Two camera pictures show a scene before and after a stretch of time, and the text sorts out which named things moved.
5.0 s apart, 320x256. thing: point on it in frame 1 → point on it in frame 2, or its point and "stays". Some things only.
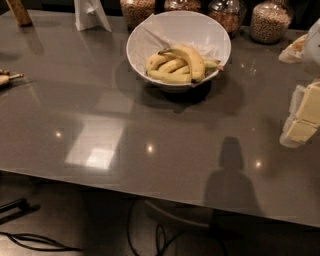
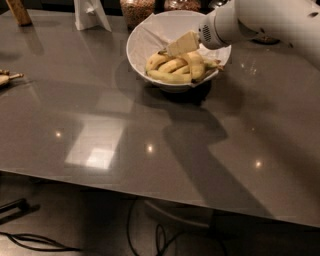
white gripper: (313, 45) → (210, 33)
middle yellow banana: (172, 65) stays
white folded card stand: (89, 14) stays
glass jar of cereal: (182, 5) stays
